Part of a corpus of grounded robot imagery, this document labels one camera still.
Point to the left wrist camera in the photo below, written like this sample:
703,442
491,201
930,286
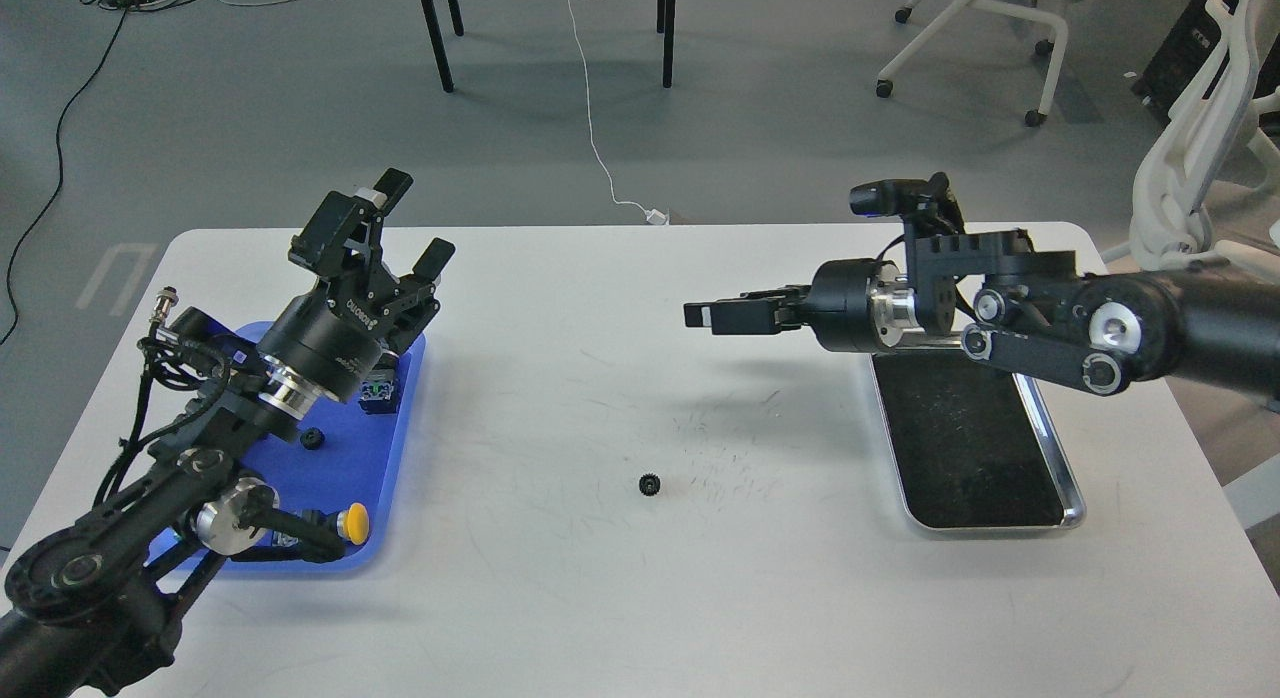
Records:
195,325

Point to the yellow push button switch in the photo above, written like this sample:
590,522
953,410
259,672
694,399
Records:
334,534

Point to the red emergency stop button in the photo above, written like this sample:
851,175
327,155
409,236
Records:
381,392

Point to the white office chair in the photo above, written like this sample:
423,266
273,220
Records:
1171,226

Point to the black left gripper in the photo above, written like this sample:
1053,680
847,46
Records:
332,336

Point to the metal tray with black mat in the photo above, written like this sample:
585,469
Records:
974,447

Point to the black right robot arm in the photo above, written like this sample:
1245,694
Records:
1009,306

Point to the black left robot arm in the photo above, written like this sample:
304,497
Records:
101,603

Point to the blue plastic tray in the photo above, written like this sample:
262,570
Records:
358,462

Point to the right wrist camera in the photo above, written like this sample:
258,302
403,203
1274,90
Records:
927,206

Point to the small black gear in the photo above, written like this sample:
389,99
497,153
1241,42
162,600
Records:
312,438
649,484

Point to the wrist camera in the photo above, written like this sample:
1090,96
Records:
927,206
195,325

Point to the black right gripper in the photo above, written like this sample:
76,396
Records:
853,306

